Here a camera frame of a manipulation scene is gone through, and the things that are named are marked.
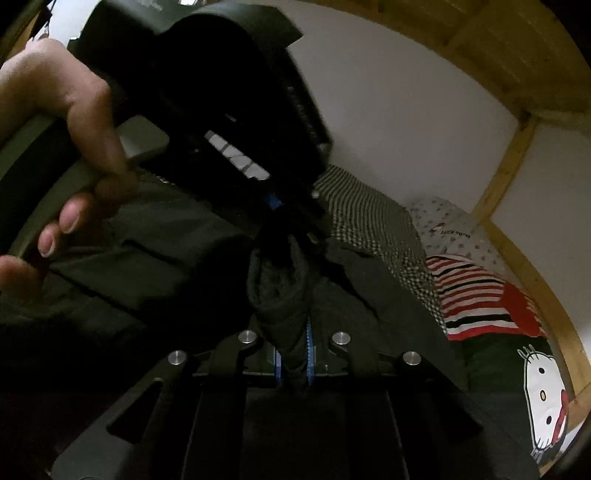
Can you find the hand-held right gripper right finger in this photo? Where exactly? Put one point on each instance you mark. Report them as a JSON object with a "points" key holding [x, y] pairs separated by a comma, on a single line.
{"points": [[309, 357]]}

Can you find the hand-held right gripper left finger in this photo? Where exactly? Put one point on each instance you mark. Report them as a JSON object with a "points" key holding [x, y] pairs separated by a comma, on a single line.
{"points": [[277, 369]]}

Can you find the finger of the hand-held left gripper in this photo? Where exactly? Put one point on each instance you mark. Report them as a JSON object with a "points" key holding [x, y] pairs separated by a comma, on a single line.
{"points": [[314, 217], [273, 204]]}

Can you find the black jacket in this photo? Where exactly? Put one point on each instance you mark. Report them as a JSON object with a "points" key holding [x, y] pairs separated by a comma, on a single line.
{"points": [[152, 258]]}

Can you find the person's left hand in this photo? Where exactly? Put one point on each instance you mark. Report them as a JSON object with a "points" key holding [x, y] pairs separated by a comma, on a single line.
{"points": [[87, 106]]}

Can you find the black white checkered blanket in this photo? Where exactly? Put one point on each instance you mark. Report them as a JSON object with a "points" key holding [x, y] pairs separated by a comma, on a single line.
{"points": [[369, 212]]}

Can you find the white dotted pillow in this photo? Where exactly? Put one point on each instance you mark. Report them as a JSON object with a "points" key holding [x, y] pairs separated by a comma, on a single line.
{"points": [[448, 221]]}

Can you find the striped cartoon cat blanket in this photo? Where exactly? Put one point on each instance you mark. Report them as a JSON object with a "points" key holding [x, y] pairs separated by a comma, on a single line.
{"points": [[480, 300]]}

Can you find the wooden bed frame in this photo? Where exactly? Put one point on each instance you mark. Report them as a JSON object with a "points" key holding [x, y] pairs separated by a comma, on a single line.
{"points": [[531, 55]]}

